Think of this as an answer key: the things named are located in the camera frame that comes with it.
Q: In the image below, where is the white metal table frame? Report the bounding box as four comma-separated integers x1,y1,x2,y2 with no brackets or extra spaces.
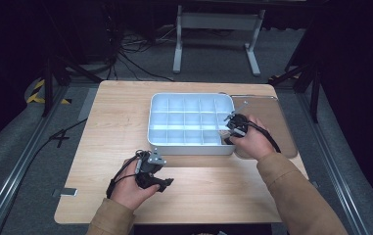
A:
172,4,266,77

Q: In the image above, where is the white compartment storage box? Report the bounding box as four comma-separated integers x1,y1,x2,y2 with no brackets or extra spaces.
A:
146,92,237,157

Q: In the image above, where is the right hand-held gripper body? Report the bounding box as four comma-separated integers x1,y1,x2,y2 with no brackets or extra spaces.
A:
223,101,251,139

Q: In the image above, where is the person's right hand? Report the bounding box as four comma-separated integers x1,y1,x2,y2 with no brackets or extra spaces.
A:
229,114,277,162

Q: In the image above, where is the person's left hand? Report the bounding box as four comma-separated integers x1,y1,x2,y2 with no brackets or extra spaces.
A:
110,156,162,212

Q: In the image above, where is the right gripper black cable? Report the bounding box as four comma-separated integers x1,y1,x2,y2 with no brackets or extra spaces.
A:
246,119,282,154

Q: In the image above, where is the bundle of black floor cables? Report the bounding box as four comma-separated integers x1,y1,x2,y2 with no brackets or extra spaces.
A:
108,19,176,83

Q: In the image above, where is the black tripod stand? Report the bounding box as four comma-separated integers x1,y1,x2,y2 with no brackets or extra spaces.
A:
267,61,323,124
41,54,104,118

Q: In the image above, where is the yellow black floor tape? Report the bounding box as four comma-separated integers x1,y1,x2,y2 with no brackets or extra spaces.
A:
25,78,72,106

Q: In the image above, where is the aluminium floor rail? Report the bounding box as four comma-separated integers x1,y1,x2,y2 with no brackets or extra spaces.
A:
295,92,368,235
0,85,70,235

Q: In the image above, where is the grey floor strip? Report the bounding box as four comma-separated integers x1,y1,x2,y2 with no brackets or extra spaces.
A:
76,86,99,122

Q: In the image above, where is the silver tape piece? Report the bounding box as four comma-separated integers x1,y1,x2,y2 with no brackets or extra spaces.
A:
52,187,78,198

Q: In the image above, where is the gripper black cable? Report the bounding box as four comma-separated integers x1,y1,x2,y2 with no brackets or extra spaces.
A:
106,149,152,200
246,119,282,154

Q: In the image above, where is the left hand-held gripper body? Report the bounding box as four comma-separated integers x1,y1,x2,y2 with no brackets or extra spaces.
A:
134,147,167,191

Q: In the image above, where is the clear storage box lid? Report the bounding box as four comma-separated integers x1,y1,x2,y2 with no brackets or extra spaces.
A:
230,94,299,161

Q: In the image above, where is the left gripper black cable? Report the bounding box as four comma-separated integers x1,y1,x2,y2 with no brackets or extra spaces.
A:
106,149,152,200

